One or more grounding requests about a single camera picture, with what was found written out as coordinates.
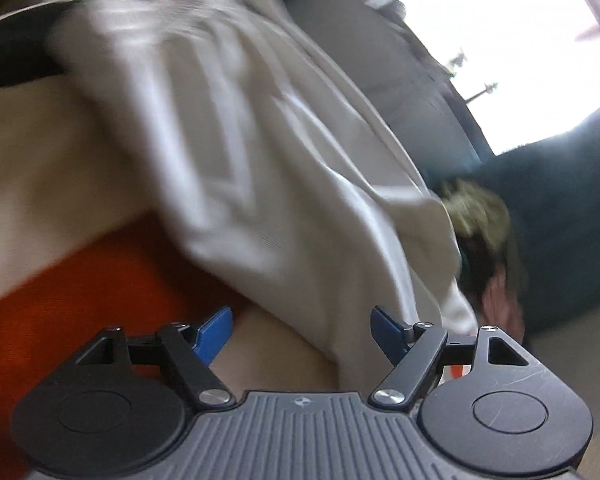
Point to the black curved object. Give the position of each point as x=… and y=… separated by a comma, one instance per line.
x=10, y=55

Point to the white garment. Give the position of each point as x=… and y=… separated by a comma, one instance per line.
x=230, y=135

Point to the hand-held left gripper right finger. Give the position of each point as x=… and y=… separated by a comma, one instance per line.
x=386, y=336

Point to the beige cloth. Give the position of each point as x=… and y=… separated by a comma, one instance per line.
x=50, y=160

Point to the orange cloth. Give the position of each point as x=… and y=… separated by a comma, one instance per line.
x=55, y=305

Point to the camouflage cloth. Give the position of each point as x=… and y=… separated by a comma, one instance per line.
x=480, y=210

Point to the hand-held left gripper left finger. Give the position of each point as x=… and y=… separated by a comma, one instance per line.
x=216, y=334

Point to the grey sofa cushion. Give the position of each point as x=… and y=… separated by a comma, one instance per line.
x=380, y=70

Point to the person's right hand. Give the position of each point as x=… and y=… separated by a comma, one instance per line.
x=502, y=302

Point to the bright window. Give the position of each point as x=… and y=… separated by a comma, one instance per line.
x=505, y=45

